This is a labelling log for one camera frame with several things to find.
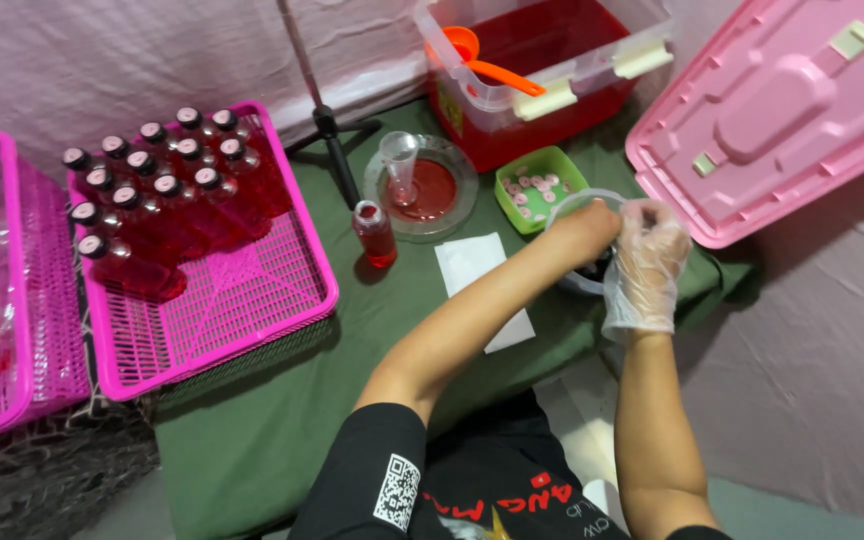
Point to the person's left hand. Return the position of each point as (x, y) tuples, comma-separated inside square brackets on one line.
[(582, 234)]

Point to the person's right hand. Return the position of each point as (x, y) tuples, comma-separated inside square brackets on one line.
[(646, 270)]

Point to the person's right fingers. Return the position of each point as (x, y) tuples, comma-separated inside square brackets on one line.
[(649, 217)]

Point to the clear round plastic bowl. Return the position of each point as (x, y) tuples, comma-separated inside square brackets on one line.
[(586, 196)]

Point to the green plastic container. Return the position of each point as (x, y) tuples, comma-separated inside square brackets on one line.
[(552, 161)]

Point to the heap of pink seal caps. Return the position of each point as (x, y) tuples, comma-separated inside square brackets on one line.
[(533, 187)]

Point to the pink plastic box lid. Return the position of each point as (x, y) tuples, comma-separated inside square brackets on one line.
[(784, 112)]

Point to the white paper sheet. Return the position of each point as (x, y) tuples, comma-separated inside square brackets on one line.
[(469, 262)]

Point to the clear storage box red liquid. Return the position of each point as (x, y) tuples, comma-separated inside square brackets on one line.
[(544, 45)]

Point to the clear glass dish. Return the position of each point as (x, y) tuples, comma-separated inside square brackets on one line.
[(439, 195)]

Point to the orange plastic ladle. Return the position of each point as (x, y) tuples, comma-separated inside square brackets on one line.
[(492, 71)]

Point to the clear plastic measuring cup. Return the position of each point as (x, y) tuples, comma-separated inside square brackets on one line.
[(400, 165)]

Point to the uncapped red liquid bottle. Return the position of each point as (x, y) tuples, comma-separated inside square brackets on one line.
[(376, 236)]

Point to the black printed shirt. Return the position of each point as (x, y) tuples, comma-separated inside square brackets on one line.
[(492, 480)]

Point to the black tripod stand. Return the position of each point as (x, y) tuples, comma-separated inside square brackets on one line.
[(331, 127)]

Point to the pink plastic mesh basket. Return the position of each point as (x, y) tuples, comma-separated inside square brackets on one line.
[(237, 300)]

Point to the green cloth mat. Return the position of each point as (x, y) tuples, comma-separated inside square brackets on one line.
[(267, 435)]

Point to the group of capped red bottles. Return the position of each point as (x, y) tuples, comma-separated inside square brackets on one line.
[(169, 206)]

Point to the pink basket of clear bottles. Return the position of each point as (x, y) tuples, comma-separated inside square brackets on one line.
[(42, 300)]

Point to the dark patterned floor mat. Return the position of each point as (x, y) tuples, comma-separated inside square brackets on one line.
[(42, 480)]

